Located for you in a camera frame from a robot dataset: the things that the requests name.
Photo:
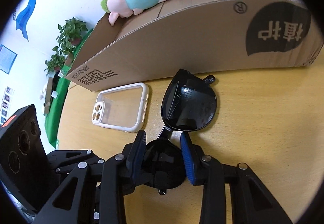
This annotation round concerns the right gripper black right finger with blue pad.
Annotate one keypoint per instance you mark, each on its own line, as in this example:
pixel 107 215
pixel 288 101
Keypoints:
pixel 251 201

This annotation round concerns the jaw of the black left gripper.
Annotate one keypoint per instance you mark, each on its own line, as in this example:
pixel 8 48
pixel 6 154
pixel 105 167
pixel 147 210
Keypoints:
pixel 76 163

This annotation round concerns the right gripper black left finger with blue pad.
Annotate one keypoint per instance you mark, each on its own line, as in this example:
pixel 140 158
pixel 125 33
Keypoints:
pixel 119 177

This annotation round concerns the green cloth table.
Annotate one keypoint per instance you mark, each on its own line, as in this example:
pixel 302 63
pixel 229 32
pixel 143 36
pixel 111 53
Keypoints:
pixel 52 119

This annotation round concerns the clear white phone case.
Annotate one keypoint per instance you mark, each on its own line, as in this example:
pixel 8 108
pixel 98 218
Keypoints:
pixel 122 108

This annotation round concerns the potted green plant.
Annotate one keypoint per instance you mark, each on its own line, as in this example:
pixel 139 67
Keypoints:
pixel 70 35
pixel 55 63

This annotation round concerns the black sunglasses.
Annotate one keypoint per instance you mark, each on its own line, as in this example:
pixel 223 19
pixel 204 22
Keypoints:
pixel 189 104

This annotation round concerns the brown cardboard box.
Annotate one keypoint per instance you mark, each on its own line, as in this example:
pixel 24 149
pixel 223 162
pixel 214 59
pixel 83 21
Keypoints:
pixel 199 36

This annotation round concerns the blue wall poster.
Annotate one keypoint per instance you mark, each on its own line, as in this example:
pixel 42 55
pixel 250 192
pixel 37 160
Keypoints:
pixel 7 59

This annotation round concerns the blue wave wall decal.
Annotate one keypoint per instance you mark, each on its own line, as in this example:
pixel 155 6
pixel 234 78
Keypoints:
pixel 23 18

